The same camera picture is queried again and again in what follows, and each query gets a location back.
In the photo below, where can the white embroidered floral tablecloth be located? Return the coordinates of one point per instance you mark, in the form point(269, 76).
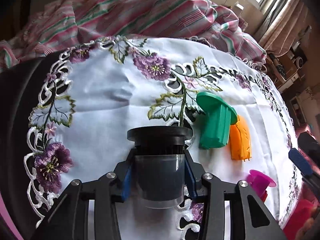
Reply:
point(91, 95)

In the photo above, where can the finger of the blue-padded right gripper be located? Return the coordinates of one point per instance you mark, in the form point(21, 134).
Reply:
point(300, 162)

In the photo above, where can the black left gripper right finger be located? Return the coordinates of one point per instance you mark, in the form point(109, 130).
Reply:
point(190, 181)

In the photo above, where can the orange plastic piece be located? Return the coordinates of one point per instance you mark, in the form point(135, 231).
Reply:
point(240, 140)

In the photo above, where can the black lidded clear jar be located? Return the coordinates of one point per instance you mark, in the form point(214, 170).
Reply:
point(159, 164)

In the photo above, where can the striped pink green cloth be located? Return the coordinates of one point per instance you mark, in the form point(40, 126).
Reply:
point(67, 23)

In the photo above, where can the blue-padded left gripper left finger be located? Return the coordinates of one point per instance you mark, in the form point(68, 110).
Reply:
point(126, 185)

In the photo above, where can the magenta flanged plastic piece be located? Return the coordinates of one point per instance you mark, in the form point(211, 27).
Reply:
point(260, 182)

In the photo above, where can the green flanged plastic spool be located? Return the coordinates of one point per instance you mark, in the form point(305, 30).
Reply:
point(219, 116)

